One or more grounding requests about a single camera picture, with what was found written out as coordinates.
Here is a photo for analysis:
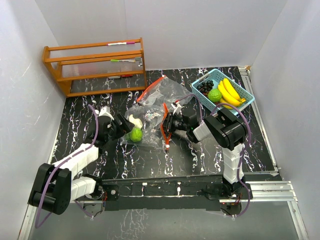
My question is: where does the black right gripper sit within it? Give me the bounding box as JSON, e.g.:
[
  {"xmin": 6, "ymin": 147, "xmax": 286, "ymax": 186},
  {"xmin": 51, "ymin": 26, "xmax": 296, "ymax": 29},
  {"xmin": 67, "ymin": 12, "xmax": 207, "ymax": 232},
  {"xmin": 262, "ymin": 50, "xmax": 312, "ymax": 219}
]
[{"xmin": 154, "ymin": 112, "xmax": 189, "ymax": 133}]

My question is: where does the white fake garlic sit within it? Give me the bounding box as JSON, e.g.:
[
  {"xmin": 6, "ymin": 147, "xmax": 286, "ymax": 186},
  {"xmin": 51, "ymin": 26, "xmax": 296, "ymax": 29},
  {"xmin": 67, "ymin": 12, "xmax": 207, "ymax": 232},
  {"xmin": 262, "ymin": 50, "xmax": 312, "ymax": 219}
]
[{"xmin": 128, "ymin": 114, "xmax": 143, "ymax": 130}]

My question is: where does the green fake lime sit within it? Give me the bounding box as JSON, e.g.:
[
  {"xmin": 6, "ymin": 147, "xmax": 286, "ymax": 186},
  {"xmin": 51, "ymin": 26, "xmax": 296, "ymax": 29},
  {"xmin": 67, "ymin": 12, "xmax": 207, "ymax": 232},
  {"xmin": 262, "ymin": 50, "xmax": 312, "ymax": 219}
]
[
  {"xmin": 129, "ymin": 127, "xmax": 143, "ymax": 142},
  {"xmin": 207, "ymin": 88, "xmax": 222, "ymax": 103}
]

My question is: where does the clear bag with green food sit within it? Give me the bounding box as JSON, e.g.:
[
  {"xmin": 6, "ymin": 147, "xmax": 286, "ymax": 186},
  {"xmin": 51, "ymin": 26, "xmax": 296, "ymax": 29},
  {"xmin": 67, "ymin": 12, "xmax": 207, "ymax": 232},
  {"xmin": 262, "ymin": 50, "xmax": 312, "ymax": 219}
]
[{"xmin": 120, "ymin": 104, "xmax": 170, "ymax": 150}]

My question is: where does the clear zip bag red seal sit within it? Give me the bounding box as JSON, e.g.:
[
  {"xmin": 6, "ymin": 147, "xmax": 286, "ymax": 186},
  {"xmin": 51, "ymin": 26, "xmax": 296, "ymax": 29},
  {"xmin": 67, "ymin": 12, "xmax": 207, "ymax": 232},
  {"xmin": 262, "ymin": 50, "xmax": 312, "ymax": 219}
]
[{"xmin": 137, "ymin": 75, "xmax": 193, "ymax": 112}]

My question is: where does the dark fake grape bunch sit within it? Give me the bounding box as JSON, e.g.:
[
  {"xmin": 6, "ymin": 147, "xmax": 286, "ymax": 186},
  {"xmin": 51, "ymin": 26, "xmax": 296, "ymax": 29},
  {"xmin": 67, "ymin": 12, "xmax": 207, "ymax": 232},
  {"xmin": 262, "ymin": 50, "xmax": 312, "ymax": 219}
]
[{"xmin": 196, "ymin": 80, "xmax": 214, "ymax": 95}]

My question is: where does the yellow fake banana bunch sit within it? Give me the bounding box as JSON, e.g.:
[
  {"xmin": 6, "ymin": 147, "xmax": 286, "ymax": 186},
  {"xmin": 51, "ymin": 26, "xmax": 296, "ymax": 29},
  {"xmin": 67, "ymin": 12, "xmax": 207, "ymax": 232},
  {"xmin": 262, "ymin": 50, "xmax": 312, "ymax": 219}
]
[{"xmin": 217, "ymin": 78, "xmax": 246, "ymax": 107}]

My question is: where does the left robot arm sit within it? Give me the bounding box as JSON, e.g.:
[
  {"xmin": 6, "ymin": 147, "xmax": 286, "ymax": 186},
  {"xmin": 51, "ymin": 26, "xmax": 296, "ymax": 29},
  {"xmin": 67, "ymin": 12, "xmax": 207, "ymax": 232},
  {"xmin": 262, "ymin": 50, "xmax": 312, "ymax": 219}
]
[{"xmin": 28, "ymin": 113, "xmax": 142, "ymax": 215}]

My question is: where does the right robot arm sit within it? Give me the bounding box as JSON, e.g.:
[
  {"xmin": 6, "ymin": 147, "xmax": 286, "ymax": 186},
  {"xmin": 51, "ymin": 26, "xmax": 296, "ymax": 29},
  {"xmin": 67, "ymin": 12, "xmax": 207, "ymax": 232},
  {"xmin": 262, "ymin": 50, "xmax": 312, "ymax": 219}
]
[{"xmin": 160, "ymin": 109, "xmax": 253, "ymax": 204}]

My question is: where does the light blue plastic basket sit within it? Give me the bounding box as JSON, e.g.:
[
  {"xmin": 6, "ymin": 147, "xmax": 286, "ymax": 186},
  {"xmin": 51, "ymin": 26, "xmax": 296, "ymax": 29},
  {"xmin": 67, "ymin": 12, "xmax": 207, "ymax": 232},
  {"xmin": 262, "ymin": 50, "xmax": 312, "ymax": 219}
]
[{"xmin": 191, "ymin": 69, "xmax": 255, "ymax": 111}]

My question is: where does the orange wooden rack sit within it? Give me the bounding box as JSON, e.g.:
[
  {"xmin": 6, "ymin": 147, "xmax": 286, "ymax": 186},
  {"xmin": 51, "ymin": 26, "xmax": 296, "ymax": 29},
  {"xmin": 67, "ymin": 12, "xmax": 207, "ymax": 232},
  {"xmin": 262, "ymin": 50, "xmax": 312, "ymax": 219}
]
[{"xmin": 41, "ymin": 38, "xmax": 148, "ymax": 98}]

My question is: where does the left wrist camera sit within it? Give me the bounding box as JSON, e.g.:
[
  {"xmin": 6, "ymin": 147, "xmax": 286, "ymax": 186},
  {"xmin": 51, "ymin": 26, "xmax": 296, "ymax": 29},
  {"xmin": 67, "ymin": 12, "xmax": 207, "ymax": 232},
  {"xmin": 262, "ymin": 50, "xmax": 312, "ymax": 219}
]
[{"xmin": 98, "ymin": 106, "xmax": 114, "ymax": 120}]

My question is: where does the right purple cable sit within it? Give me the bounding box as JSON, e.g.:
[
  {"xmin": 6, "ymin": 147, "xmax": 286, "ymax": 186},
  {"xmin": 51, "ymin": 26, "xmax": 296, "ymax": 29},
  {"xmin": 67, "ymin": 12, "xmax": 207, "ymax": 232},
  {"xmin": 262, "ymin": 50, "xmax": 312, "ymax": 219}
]
[{"xmin": 178, "ymin": 93, "xmax": 253, "ymax": 218}]

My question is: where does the purple cable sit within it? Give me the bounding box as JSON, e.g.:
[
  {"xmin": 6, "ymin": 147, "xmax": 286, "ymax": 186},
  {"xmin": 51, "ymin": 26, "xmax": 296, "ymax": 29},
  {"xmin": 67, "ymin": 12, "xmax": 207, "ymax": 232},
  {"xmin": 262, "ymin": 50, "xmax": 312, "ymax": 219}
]
[
  {"xmin": 34, "ymin": 104, "xmax": 101, "ymax": 230},
  {"xmin": 178, "ymin": 93, "xmax": 253, "ymax": 218}
]

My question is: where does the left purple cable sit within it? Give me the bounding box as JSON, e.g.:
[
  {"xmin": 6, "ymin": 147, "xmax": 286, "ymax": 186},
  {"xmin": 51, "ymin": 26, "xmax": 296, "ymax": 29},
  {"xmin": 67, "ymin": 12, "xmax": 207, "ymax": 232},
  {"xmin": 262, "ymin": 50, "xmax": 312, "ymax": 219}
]
[{"xmin": 34, "ymin": 104, "xmax": 101, "ymax": 230}]

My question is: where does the aluminium frame rail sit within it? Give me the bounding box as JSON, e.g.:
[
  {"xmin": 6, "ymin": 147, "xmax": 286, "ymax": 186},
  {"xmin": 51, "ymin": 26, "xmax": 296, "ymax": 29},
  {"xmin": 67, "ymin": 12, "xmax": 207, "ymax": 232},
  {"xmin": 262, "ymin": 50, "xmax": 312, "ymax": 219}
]
[{"xmin": 27, "ymin": 181, "xmax": 298, "ymax": 205}]

